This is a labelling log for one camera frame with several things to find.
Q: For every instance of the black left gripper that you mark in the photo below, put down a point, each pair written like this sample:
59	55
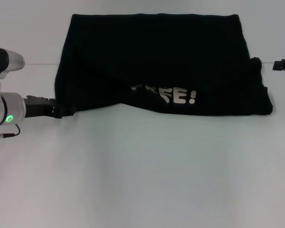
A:
40	108

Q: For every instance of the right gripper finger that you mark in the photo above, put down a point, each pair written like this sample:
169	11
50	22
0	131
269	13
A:
283	65

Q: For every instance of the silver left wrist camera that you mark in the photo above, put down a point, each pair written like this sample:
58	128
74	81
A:
12	61

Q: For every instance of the black shirt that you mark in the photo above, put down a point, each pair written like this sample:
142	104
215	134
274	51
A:
156	59

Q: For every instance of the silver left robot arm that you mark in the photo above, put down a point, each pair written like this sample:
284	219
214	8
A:
7	109

